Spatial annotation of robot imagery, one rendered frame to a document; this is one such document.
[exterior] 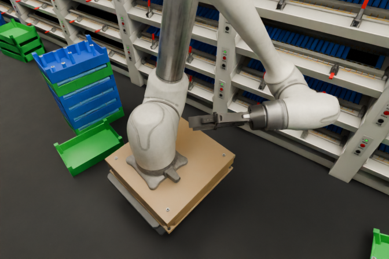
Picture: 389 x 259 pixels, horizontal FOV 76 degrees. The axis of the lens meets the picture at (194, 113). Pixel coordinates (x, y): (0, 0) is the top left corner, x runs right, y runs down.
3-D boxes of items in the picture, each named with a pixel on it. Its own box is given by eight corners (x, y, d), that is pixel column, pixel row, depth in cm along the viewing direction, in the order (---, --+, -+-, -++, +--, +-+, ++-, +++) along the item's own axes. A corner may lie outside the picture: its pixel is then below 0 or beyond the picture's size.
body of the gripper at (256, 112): (268, 128, 69) (234, 132, 69) (261, 130, 77) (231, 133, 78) (264, 101, 70) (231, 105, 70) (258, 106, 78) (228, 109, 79)
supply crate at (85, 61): (52, 84, 117) (45, 70, 112) (37, 66, 128) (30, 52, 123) (110, 61, 132) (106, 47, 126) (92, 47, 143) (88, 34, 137)
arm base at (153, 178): (158, 199, 88) (157, 192, 84) (124, 161, 99) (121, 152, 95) (196, 168, 96) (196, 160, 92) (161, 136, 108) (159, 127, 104)
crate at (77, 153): (73, 177, 127) (67, 168, 121) (58, 152, 138) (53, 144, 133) (125, 147, 141) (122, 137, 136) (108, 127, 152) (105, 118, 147)
